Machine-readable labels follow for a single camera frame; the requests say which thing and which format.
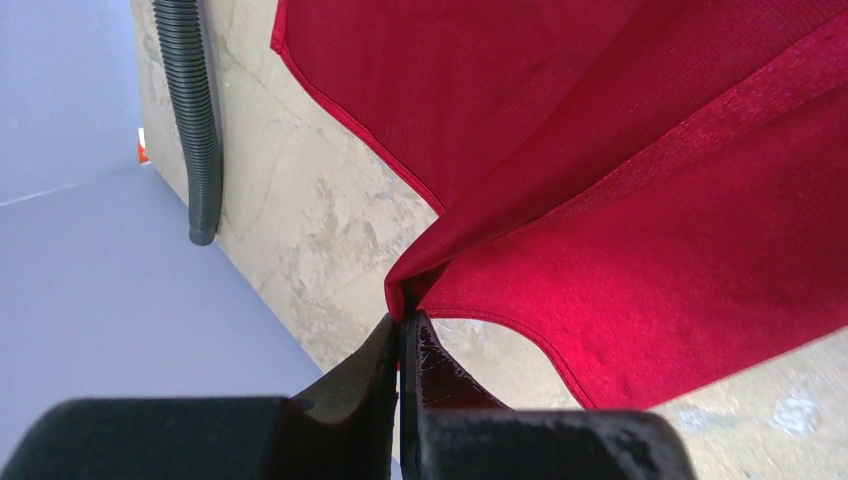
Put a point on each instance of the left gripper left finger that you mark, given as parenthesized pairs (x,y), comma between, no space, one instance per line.
(339,427)

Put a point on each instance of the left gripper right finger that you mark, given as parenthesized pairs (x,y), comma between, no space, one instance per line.
(453,428)

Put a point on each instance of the red cloth napkin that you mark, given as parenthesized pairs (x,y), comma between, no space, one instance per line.
(653,192)

